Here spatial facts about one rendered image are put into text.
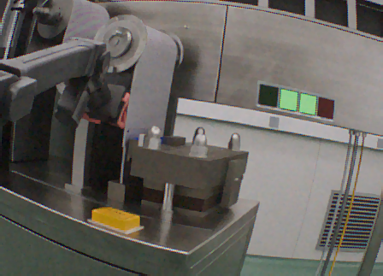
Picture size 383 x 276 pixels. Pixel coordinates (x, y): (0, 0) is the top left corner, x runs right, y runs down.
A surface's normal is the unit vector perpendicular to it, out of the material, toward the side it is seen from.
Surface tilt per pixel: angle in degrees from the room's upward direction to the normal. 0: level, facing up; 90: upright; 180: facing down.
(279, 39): 90
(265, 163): 90
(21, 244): 90
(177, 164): 90
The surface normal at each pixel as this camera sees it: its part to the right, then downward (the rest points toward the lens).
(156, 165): -0.29, 0.00
